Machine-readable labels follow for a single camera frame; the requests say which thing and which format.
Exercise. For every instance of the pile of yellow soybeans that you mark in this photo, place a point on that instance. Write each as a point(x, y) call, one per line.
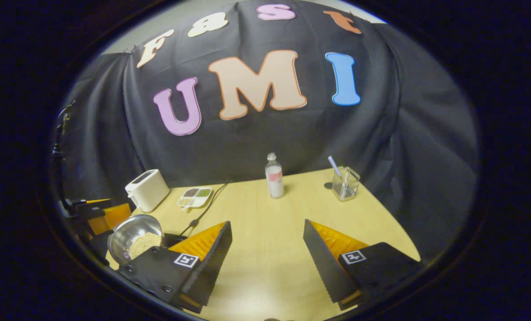
point(144, 245)

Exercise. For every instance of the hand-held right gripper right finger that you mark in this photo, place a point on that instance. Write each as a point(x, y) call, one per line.
point(325, 267)

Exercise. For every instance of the white toaster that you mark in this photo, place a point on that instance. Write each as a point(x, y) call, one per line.
point(147, 191)

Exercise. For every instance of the white straw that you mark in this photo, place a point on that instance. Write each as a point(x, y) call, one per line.
point(334, 165)

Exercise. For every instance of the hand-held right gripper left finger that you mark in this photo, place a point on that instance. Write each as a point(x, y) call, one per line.
point(212, 272)

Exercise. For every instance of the black backdrop cloth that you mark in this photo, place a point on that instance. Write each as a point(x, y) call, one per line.
point(381, 133)

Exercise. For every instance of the clear bottle with pink label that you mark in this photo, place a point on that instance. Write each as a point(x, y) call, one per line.
point(274, 178)

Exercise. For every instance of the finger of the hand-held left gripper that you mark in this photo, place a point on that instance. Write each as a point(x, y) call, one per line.
point(114, 218)
point(87, 209)

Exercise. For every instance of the white divided dish of beans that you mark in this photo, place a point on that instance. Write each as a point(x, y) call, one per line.
point(195, 197)

